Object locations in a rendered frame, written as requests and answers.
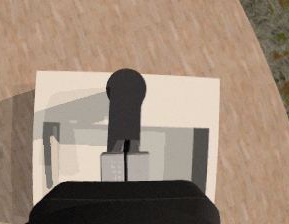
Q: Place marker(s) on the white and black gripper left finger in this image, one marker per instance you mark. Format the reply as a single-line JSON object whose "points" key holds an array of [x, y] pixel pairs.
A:
{"points": [[112, 163]]}

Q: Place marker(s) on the white rectangular sink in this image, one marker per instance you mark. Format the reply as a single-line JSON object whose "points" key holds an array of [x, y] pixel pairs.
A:
{"points": [[70, 129]]}

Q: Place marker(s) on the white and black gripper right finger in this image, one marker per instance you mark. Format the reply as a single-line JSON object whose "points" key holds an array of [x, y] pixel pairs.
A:
{"points": [[137, 163]]}

